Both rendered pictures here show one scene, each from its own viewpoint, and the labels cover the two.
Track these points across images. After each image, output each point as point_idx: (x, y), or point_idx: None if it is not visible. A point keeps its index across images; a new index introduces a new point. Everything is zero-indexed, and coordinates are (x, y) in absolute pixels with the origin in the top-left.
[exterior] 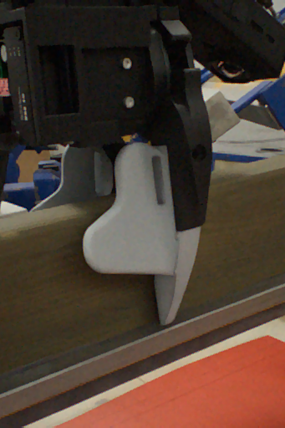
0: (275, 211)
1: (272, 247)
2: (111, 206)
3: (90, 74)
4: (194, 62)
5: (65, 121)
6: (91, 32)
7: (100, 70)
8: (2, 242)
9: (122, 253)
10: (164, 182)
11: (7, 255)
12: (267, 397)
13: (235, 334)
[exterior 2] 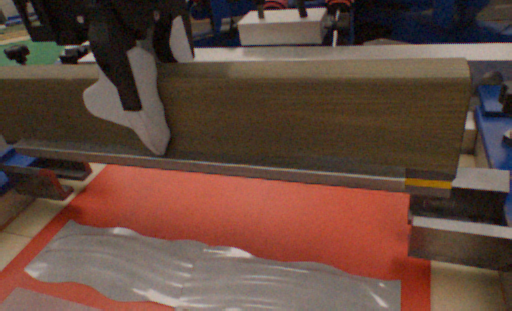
0: (261, 110)
1: (261, 136)
2: None
3: None
4: None
5: (40, 30)
6: None
7: None
8: (65, 81)
9: (104, 110)
10: None
11: (68, 89)
12: (346, 221)
13: (247, 177)
